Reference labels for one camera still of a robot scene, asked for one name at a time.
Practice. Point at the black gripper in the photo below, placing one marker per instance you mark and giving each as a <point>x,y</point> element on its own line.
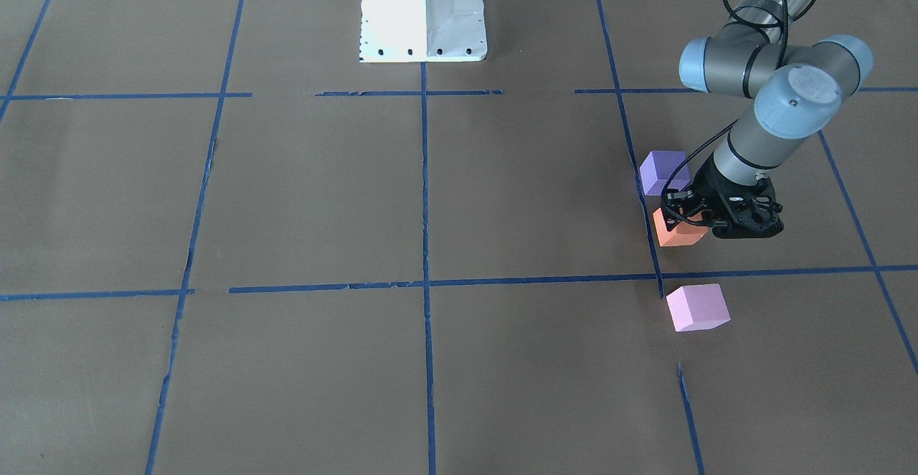
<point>708,180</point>

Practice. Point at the orange foam block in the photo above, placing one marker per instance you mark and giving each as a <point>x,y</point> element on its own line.
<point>683,234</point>

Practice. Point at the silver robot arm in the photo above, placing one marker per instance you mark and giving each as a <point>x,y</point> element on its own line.
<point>795,92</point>

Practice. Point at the purple foam block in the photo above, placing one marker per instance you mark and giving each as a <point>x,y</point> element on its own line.
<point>656,169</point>

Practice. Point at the pink foam block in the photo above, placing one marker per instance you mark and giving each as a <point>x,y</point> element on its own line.
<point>698,307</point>

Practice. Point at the brown paper table cover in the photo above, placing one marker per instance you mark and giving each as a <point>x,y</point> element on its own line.
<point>228,247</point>

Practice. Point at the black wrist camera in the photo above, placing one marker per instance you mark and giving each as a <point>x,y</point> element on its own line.
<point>684,209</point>

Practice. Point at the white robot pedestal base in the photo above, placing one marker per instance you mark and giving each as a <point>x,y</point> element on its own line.
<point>403,31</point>

